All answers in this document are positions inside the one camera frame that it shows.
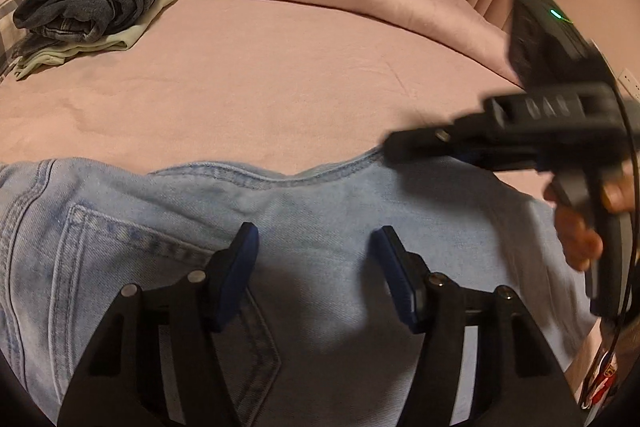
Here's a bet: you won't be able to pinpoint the plaid pillow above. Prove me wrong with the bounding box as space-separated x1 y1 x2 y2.
0 0 37 82

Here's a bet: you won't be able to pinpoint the red and white packet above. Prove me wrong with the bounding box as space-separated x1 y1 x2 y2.
579 349 622 409

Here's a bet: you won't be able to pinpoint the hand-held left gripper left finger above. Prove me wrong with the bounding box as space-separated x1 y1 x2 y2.
57 222 261 427

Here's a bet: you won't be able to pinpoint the white wall outlet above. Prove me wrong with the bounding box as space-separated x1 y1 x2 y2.
617 68 640 100

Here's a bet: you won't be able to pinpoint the light blue denim pants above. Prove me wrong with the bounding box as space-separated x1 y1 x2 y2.
0 147 598 427

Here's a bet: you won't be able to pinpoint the person's right hand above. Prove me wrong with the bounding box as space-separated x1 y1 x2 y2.
544 167 640 273

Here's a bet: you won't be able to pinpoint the folded cream cloth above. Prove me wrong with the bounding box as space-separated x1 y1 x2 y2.
14 0 179 81

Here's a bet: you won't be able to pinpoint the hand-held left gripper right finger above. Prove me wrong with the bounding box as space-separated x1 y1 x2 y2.
369 226 586 427

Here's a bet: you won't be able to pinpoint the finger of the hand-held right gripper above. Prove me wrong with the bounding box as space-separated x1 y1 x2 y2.
452 148 547 174
382 123 501 158

